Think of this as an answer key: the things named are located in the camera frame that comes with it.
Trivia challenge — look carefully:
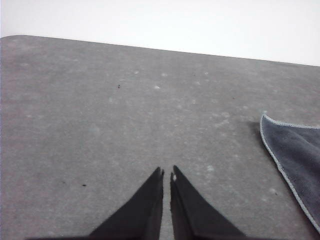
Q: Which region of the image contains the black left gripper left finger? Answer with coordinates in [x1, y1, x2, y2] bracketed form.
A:
[87, 166, 165, 238]

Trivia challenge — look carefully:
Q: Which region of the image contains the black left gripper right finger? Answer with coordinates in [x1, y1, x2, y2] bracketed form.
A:
[170, 164, 248, 238]

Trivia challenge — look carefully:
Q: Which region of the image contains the purple towel with grey hem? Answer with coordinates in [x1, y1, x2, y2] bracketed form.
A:
[259, 113, 320, 235]

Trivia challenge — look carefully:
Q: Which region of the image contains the grey table cloth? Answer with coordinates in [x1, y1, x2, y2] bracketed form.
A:
[0, 34, 320, 240]

